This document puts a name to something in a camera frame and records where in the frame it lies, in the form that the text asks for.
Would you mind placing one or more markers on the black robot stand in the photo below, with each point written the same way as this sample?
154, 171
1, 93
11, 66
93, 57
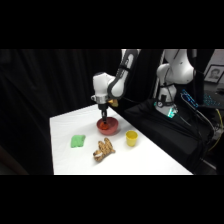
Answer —
166, 133

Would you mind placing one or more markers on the striped tiger plush toy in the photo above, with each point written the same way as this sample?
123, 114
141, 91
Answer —
103, 151

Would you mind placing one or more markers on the framed portrait picture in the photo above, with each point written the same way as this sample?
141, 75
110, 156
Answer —
214, 74

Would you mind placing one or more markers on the blue-lit electronic device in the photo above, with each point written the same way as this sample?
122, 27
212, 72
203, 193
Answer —
189, 98

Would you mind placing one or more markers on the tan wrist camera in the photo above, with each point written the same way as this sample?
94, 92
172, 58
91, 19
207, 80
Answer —
113, 101

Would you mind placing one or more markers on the yellow cup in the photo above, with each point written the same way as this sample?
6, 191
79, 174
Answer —
131, 138

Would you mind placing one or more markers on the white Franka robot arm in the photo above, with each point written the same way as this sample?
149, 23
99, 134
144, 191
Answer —
115, 83

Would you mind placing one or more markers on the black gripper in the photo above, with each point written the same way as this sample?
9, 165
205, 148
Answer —
103, 109

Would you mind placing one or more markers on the green cloth toy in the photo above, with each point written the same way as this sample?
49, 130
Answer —
77, 141

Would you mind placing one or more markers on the black curtain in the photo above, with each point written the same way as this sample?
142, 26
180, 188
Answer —
36, 106

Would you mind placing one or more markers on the small green light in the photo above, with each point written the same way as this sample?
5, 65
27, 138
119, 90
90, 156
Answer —
171, 113

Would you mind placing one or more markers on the pink bowl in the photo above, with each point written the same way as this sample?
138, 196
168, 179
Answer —
111, 128

